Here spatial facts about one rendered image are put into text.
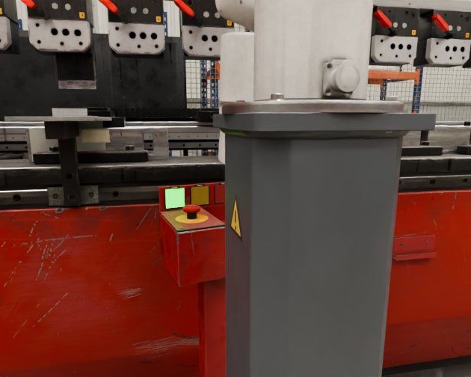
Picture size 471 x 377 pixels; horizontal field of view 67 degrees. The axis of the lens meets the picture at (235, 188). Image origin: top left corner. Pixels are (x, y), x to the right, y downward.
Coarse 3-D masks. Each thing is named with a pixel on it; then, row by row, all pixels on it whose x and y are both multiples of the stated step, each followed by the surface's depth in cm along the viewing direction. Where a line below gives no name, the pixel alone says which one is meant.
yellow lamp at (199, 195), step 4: (192, 188) 85; (196, 188) 86; (200, 188) 86; (204, 188) 87; (208, 188) 87; (192, 192) 86; (196, 192) 86; (200, 192) 86; (204, 192) 87; (208, 192) 87; (192, 196) 86; (196, 196) 86; (200, 196) 87; (204, 196) 87; (208, 196) 87; (192, 200) 86; (196, 200) 86; (200, 200) 87; (204, 200) 87; (208, 200) 88; (200, 204) 87
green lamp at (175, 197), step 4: (176, 188) 84; (180, 188) 84; (168, 192) 83; (172, 192) 84; (176, 192) 84; (180, 192) 84; (168, 196) 83; (172, 196) 84; (176, 196) 84; (180, 196) 84; (184, 196) 85; (168, 200) 83; (172, 200) 84; (176, 200) 84; (180, 200) 85; (184, 200) 85; (168, 204) 84; (172, 204) 84; (176, 204) 84; (180, 204) 85; (184, 204) 85
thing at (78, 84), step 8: (56, 56) 98; (64, 56) 99; (72, 56) 99; (80, 56) 99; (88, 56) 100; (56, 64) 99; (64, 64) 99; (72, 64) 99; (80, 64) 100; (88, 64) 100; (64, 72) 99; (72, 72) 100; (80, 72) 100; (88, 72) 101; (64, 80) 100; (72, 80) 100; (80, 80) 101; (88, 80) 101; (64, 88) 101; (72, 88) 101; (80, 88) 102; (88, 88) 102
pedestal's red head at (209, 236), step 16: (160, 192) 83; (160, 208) 83; (160, 224) 84; (176, 224) 73; (192, 224) 73; (208, 224) 73; (224, 224) 74; (176, 240) 70; (192, 240) 71; (208, 240) 73; (224, 240) 74; (176, 256) 71; (192, 256) 72; (208, 256) 73; (224, 256) 75; (176, 272) 72; (192, 272) 72; (208, 272) 74; (224, 272) 76
